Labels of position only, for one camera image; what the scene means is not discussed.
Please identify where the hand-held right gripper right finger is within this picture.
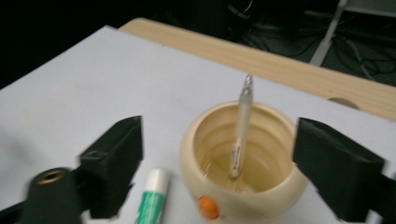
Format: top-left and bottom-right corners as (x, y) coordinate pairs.
(291, 117), (396, 224)

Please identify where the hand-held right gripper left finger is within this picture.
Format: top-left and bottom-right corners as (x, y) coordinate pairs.
(78, 115), (145, 219)

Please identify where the cream ribbed pen holder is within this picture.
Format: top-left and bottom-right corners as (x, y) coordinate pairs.
(179, 100), (310, 224)

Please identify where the clear plastic pen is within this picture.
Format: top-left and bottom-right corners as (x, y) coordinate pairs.
(228, 73), (255, 180)

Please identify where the white and green glue stick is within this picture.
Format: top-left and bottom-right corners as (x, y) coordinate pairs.
(134, 168), (172, 224)

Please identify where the white metal stand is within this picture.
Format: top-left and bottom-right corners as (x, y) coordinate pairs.
(308, 0), (396, 67)

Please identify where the bundle of floor cables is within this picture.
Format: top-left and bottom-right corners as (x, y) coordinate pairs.
(225, 0), (396, 82)

